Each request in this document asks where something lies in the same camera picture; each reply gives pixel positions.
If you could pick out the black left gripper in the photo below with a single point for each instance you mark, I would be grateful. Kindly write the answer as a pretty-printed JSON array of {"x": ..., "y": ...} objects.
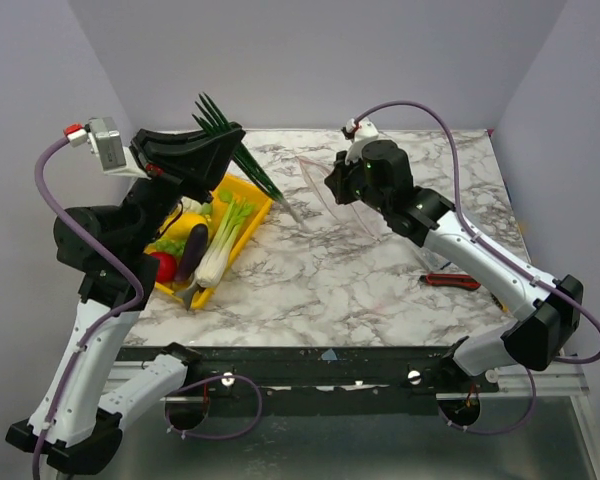
[{"x": 196, "y": 159}]

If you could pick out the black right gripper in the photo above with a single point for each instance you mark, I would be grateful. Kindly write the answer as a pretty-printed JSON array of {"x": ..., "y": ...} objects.
[{"x": 337, "y": 176}]

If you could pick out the green toy scallion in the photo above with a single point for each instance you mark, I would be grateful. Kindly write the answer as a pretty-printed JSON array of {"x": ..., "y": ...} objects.
[{"x": 213, "y": 122}]

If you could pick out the clear zip top bag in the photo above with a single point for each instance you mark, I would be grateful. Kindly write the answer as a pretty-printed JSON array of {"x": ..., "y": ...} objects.
[{"x": 340, "y": 203}]

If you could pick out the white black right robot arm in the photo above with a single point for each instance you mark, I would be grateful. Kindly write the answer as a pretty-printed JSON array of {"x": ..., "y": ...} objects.
[{"x": 543, "y": 307}]

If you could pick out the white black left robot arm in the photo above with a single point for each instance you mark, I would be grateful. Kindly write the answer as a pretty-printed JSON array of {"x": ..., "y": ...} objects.
[{"x": 77, "y": 428}]

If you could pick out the green toy cabbage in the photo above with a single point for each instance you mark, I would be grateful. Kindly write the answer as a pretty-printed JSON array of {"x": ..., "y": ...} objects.
[{"x": 192, "y": 206}]

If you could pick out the green toy celery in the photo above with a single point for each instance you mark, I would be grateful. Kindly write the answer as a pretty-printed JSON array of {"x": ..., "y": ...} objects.
[{"x": 215, "y": 260}]

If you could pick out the clear plastic screw box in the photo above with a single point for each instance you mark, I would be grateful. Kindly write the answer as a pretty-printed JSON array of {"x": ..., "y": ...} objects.
[{"x": 433, "y": 261}]

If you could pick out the red toy tomato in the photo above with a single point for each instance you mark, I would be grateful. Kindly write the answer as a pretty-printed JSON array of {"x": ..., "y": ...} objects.
[{"x": 167, "y": 267}]

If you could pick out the red black utility knife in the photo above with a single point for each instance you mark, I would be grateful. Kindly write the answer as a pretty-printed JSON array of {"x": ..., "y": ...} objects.
[{"x": 460, "y": 281}]

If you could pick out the grey toy fish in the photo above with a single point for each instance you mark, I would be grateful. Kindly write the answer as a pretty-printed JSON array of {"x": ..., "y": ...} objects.
[{"x": 187, "y": 295}]

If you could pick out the yellow black pliers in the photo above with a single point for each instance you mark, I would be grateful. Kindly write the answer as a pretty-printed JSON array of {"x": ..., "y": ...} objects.
[{"x": 499, "y": 304}]

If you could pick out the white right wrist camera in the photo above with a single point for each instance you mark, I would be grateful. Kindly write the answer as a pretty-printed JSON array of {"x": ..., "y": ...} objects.
[{"x": 360, "y": 133}]

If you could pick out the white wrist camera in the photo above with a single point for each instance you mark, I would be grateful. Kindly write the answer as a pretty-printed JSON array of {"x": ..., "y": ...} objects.
[
  {"x": 106, "y": 143},
  {"x": 360, "y": 133}
]

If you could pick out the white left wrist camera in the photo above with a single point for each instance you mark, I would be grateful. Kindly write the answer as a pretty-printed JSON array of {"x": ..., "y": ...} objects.
[{"x": 106, "y": 143}]

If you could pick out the black mounting rail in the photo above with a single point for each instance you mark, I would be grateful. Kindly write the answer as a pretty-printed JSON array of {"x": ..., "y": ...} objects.
[{"x": 328, "y": 381}]

